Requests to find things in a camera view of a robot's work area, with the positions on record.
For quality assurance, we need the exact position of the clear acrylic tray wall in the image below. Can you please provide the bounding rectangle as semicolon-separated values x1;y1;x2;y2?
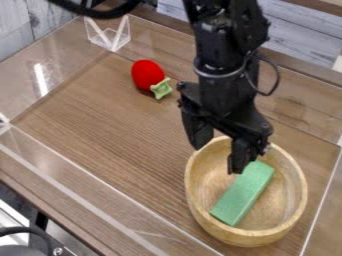
0;113;220;256

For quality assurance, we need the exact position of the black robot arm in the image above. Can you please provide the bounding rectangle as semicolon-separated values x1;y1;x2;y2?
176;0;272;174

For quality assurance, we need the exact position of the green rectangular block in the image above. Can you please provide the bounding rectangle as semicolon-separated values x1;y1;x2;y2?
210;161;275;227

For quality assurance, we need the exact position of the black metal table bracket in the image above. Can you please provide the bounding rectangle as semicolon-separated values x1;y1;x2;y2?
28;211;77;256

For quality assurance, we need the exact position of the wooden brown bowl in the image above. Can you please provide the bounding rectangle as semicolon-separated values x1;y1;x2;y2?
184;136;308;247

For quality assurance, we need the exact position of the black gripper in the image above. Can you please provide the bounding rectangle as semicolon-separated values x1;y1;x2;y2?
176;66;274;174

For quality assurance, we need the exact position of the black cable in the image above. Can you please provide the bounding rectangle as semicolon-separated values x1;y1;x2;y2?
48;0;144;19

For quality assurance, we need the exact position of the red plush strawberry toy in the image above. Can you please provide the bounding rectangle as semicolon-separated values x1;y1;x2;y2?
131;59;172;100

